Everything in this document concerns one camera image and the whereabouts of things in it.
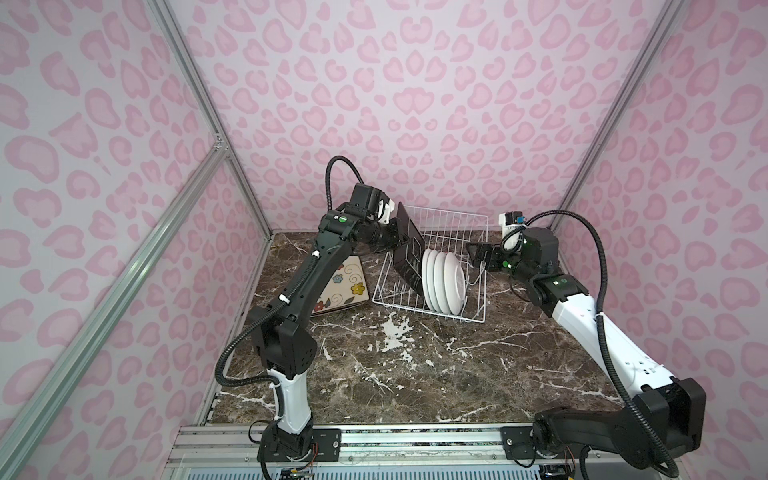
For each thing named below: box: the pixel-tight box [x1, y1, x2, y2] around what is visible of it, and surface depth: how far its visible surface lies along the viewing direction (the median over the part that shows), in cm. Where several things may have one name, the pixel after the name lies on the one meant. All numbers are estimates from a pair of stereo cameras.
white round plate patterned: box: [448, 252, 466, 315], surface depth 90 cm
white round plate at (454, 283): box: [444, 252, 466, 315], surface depth 90 cm
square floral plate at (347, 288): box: [311, 255, 370, 317], surface depth 102 cm
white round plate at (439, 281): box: [434, 251, 451, 315], surface depth 88 cm
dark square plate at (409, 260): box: [393, 202, 425, 296], surface depth 83 cm
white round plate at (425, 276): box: [421, 249, 436, 312], surface depth 88 cm
